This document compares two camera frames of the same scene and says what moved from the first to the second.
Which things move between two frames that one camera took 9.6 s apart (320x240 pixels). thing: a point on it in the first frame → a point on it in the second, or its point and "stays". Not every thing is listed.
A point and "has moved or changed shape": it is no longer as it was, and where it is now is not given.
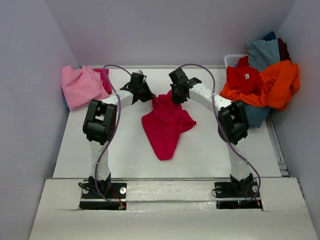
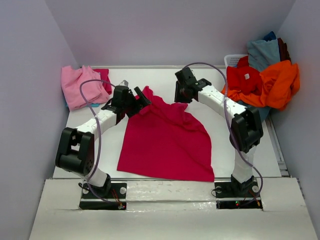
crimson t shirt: x=165 y=123 has moved or changed shape
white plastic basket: x=232 y=60 stays
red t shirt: x=247 y=79 stays
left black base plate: x=92 y=200 stays
